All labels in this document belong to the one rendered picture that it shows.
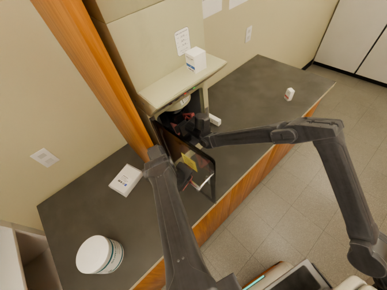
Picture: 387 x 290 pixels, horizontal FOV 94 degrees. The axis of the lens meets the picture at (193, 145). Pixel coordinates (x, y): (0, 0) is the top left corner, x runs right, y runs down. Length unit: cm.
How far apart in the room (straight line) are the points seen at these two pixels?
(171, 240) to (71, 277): 87
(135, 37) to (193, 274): 56
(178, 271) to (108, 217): 87
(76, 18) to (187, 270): 44
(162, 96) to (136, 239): 69
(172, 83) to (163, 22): 17
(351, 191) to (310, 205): 154
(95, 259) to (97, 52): 73
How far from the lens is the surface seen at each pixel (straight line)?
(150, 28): 62
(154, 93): 62
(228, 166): 106
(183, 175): 63
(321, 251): 206
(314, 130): 55
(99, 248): 91
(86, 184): 127
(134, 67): 62
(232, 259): 187
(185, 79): 65
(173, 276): 27
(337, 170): 59
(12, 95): 104
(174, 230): 30
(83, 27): 45
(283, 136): 56
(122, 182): 110
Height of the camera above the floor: 186
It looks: 53 degrees down
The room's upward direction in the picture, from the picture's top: 11 degrees counter-clockwise
